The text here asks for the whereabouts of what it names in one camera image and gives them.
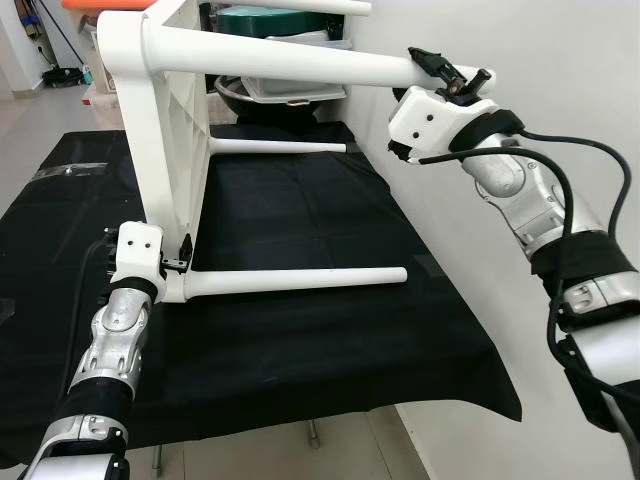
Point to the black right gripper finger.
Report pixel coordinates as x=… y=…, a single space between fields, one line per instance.
x=481 y=76
x=432 y=62

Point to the white plastic table top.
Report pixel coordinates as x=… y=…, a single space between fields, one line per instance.
x=160 y=130

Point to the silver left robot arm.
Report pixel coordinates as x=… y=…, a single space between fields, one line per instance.
x=110 y=340

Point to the clear plastic container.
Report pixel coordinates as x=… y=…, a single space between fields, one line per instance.
x=290 y=88

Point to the black tablecloth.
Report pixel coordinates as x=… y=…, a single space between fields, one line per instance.
x=300 y=340

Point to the clear tape strip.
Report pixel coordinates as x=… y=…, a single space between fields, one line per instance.
x=55 y=172

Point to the black wok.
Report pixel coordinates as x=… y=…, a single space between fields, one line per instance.
x=235 y=100

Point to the green pot lid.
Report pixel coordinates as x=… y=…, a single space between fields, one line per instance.
x=270 y=20

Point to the floor mop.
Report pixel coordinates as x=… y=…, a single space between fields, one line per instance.
x=65 y=75

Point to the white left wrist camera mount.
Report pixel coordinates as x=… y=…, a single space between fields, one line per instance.
x=135 y=250

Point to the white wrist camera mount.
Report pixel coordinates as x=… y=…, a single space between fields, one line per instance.
x=430 y=120
x=135 y=250

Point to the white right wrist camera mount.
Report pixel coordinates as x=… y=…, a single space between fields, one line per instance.
x=430 y=120

